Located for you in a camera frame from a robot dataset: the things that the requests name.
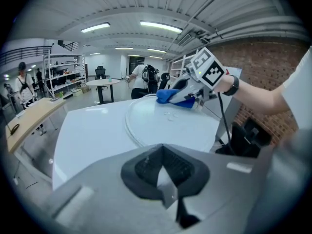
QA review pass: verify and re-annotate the ceiling air vent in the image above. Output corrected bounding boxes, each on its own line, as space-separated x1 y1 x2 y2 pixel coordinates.
177 32 194 46

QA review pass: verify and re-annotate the glass microwave turntable plate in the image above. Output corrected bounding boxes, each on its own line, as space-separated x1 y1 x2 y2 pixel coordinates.
124 93 220 152

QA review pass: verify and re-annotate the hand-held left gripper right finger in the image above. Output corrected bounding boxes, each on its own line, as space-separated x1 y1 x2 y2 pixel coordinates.
157 144 269 230

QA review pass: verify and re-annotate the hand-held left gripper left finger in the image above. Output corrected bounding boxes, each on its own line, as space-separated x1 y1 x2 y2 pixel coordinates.
50 144 181 234

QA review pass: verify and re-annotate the person's right forearm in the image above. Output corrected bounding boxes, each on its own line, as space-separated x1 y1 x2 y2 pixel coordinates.
214 74 293 117

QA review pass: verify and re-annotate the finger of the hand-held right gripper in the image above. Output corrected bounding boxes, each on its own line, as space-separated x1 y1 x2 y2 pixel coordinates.
170 78 198 104

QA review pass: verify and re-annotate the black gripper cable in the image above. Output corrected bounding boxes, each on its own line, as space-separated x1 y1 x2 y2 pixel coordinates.
216 91 236 155

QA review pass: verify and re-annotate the long wooden desk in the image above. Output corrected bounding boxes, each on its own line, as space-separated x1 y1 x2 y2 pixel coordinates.
5 97 67 154

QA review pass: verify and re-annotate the black office chair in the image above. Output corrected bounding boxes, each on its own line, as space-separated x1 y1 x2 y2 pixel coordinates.
158 72 171 90
215 117 273 158
94 65 108 80

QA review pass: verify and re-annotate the blue cloth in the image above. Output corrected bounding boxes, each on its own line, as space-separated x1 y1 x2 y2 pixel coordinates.
156 88 196 110

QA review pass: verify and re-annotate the black balcony railing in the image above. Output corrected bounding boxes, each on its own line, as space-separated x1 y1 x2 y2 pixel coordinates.
0 46 52 67

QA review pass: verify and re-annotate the black wristband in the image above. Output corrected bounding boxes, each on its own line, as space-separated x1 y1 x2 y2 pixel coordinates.
222 75 240 97

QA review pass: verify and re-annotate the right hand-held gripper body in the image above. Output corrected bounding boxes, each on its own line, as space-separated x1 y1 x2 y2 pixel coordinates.
170 47 226 111

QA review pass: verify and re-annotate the person's white shirt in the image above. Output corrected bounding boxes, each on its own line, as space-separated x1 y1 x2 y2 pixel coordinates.
282 45 312 133

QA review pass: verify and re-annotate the white shelving rack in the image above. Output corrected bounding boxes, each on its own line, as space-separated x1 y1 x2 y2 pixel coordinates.
43 52 87 99
169 49 199 84

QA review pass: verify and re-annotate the round white table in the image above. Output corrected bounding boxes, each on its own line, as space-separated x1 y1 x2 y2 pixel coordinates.
85 78 121 105

